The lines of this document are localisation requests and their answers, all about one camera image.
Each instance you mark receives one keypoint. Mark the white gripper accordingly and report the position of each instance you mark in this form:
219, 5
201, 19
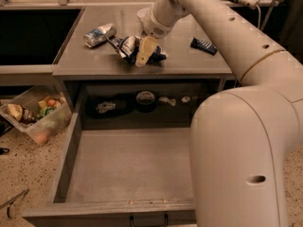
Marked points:
152, 26

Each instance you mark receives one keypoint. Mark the blue white chip bag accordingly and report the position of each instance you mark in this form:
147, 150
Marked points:
127, 48

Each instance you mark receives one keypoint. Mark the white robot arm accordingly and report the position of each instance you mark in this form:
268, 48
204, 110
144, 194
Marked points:
238, 137

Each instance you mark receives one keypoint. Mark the grey open drawer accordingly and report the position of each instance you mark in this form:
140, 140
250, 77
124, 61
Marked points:
135, 164

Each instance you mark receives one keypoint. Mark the brown snack bag in bin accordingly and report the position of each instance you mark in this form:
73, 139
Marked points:
21, 114

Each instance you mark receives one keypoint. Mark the white ceramic bowl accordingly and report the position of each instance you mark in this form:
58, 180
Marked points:
145, 18

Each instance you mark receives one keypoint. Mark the silver blue soda can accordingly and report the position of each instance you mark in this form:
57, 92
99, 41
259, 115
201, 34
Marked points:
99, 35

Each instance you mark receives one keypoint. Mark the grey cabinet counter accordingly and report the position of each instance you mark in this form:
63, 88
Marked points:
78, 62

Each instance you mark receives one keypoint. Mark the black tape roll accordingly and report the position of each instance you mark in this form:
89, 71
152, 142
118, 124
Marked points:
145, 101

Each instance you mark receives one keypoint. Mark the dark blue snack bar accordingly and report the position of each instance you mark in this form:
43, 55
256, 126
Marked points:
205, 46

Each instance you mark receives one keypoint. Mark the crumpled white wrapper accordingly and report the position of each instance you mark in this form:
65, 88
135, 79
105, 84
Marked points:
168, 100

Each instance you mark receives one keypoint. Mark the black cloth with label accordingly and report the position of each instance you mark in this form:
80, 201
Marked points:
106, 107

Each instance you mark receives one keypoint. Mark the clear plastic storage bin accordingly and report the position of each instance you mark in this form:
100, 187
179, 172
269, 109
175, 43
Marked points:
50, 107

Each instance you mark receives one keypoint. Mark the black drawer handle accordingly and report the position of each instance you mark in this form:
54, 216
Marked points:
149, 221

